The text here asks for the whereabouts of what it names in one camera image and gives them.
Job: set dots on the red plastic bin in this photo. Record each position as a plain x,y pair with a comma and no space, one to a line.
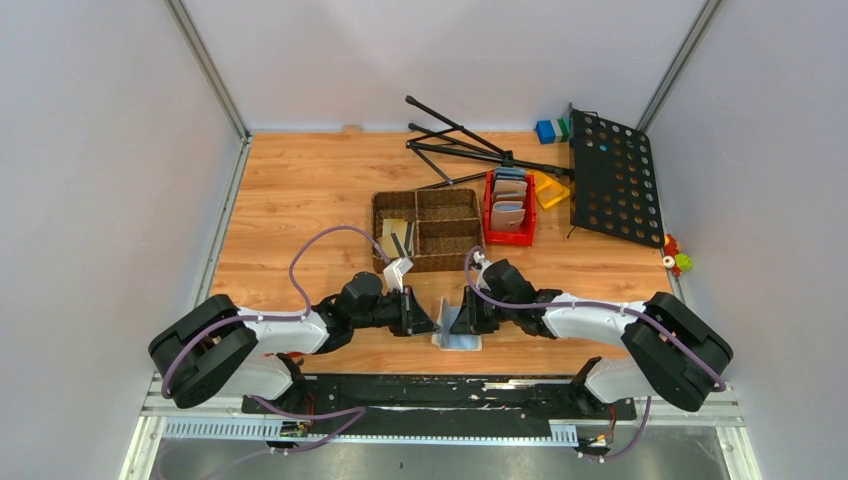
525,236

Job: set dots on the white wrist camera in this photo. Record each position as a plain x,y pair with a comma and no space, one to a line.
394,272
478,262

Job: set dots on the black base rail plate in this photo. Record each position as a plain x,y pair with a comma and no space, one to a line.
446,405

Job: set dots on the black perforated music stand desk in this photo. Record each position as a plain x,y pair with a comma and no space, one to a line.
613,183

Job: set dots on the black folding music stand legs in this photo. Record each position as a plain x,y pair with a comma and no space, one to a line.
458,141

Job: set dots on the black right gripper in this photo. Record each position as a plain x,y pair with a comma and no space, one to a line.
469,321

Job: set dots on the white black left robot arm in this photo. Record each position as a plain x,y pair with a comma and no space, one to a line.
220,348

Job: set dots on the blue green toy block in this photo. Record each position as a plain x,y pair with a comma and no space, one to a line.
553,131

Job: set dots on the brown wicker divided basket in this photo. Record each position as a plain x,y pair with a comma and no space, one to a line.
448,223

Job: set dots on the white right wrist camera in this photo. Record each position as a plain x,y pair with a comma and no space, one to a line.
478,262

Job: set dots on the card holders in red bin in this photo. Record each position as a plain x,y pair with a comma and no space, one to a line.
508,192

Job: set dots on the red green small toy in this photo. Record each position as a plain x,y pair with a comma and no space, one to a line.
674,259

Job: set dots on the yellow transparent tray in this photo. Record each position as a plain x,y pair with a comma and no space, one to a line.
548,191

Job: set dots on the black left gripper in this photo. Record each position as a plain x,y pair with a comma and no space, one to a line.
413,317

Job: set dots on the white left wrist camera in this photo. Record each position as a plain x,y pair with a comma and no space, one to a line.
394,272

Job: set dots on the gold credit cards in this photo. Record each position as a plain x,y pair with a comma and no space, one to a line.
397,239

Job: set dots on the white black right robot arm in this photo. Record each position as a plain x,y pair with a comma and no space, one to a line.
671,352

